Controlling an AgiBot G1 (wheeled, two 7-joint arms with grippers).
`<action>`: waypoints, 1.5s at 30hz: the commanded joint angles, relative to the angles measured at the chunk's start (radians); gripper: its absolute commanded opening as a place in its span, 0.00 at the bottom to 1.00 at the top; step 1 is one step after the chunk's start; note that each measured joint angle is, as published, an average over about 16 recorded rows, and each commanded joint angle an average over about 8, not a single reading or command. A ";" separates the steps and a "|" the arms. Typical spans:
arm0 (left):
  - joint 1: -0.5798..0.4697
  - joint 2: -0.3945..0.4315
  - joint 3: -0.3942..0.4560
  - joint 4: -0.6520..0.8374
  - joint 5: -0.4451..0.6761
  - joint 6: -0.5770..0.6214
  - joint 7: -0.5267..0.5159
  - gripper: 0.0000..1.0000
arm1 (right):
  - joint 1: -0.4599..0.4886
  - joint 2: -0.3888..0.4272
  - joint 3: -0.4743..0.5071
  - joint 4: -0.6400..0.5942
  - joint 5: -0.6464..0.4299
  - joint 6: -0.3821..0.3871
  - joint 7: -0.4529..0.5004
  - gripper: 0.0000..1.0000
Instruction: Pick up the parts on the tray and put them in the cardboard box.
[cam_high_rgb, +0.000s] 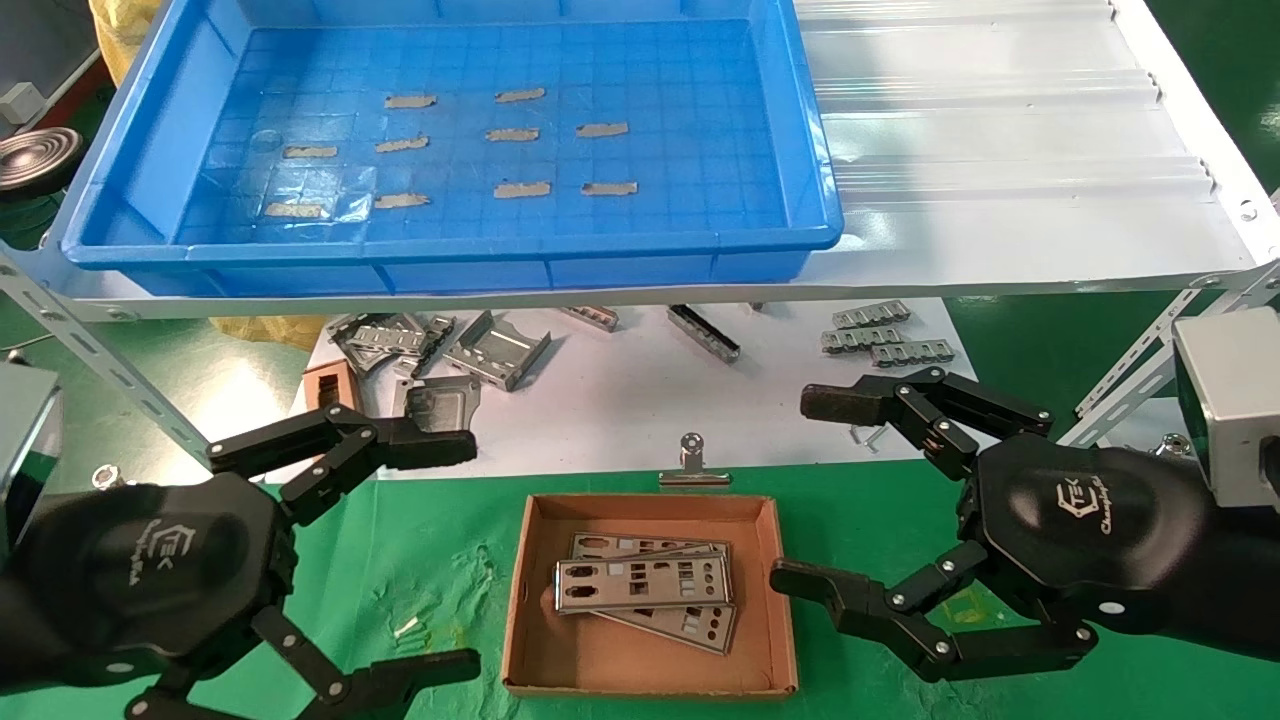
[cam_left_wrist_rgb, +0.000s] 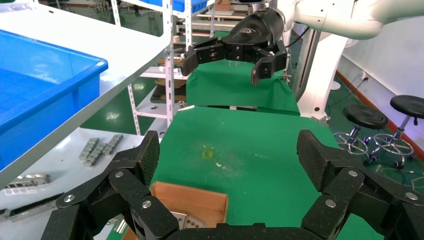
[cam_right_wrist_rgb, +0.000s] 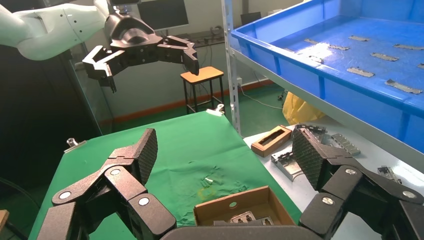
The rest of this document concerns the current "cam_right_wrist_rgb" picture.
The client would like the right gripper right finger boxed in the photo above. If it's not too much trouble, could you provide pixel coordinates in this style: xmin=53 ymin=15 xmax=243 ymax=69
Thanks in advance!
xmin=291 ymin=127 xmax=424 ymax=240

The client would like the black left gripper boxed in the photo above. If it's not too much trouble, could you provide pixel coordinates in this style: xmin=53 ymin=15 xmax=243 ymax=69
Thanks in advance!
xmin=82 ymin=13 xmax=200 ymax=94

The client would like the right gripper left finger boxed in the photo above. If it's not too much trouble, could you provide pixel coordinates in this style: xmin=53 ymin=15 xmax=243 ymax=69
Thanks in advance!
xmin=36 ymin=128 xmax=177 ymax=240

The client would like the silver I/O shield plate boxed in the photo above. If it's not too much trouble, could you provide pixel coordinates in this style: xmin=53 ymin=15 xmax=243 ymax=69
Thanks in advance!
xmin=257 ymin=215 xmax=275 ymax=227
xmin=229 ymin=210 xmax=257 ymax=224

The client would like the brown cardboard box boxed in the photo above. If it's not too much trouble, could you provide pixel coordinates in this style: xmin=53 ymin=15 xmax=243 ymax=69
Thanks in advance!
xmin=193 ymin=185 xmax=297 ymax=228

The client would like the blue plastic tray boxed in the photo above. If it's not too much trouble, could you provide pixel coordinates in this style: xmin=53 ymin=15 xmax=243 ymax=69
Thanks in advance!
xmin=230 ymin=0 xmax=424 ymax=155

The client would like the short silver slotted strip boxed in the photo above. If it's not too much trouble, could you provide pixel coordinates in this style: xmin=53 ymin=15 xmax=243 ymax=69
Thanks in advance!
xmin=376 ymin=164 xmax=403 ymax=185

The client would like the small slotted metal piece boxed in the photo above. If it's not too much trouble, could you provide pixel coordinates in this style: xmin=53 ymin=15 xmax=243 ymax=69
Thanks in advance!
xmin=330 ymin=133 xmax=362 ymax=157

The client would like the large black monitor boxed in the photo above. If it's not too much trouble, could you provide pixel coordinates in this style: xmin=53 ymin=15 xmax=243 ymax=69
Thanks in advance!
xmin=136 ymin=0 xmax=190 ymax=33

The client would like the wooden stool with black legs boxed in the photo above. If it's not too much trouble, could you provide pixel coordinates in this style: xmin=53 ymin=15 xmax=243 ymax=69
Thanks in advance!
xmin=179 ymin=65 xmax=227 ymax=116

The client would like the silver binder clip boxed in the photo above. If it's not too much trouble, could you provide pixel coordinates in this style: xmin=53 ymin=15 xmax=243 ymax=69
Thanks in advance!
xmin=205 ymin=103 xmax=227 ymax=117
xmin=63 ymin=137 xmax=88 ymax=154

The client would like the dark cluttered desk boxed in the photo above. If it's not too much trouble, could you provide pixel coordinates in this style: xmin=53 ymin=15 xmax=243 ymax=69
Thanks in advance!
xmin=173 ymin=25 xmax=229 ymax=49

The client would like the green table cloth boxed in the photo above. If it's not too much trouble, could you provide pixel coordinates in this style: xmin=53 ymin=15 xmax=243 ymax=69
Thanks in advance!
xmin=28 ymin=110 xmax=303 ymax=240

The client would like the grey slotted metal plate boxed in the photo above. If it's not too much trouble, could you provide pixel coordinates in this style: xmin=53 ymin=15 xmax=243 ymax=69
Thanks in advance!
xmin=294 ymin=123 xmax=329 ymax=137

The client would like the glass partition panel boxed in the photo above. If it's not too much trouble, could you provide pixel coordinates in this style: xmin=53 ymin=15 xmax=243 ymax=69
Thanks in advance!
xmin=67 ymin=43 xmax=115 ymax=135

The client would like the yellow plastic bag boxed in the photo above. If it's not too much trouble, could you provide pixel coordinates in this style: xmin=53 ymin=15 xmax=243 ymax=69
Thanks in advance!
xmin=282 ymin=91 xmax=327 ymax=126

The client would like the small black monitor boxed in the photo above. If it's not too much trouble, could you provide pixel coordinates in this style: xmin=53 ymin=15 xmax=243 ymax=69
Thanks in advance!
xmin=239 ymin=11 xmax=263 ymax=27

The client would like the small wooden piece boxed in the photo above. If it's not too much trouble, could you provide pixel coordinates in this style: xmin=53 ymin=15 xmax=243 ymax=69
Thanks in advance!
xmin=0 ymin=209 xmax=10 ymax=233

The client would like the silver square metal bracket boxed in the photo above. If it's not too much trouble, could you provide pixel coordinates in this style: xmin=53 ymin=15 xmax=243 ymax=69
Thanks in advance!
xmin=270 ymin=149 xmax=304 ymax=182

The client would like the perforated white shelf post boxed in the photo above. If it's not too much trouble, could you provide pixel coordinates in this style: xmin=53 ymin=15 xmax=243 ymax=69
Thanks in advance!
xmin=221 ymin=0 xmax=242 ymax=137

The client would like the brown rectangular frame box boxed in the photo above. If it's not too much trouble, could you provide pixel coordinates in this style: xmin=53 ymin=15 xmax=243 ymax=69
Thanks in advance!
xmin=250 ymin=124 xmax=293 ymax=159

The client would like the white floor cable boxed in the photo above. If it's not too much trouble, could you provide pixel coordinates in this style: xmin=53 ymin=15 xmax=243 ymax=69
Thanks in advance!
xmin=239 ymin=84 xmax=286 ymax=111

